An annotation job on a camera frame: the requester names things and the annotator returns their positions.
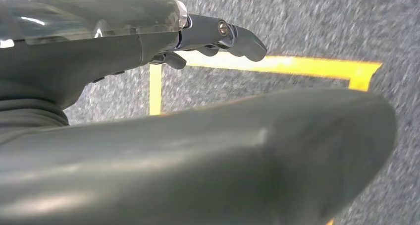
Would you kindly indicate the yellow floor tape square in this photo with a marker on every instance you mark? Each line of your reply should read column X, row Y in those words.
column 329, row 222
column 295, row 64

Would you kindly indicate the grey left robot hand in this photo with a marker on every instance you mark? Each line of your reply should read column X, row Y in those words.
column 82, row 52

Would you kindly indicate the smooth grey robot leg shell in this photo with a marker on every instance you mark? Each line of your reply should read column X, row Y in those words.
column 197, row 167

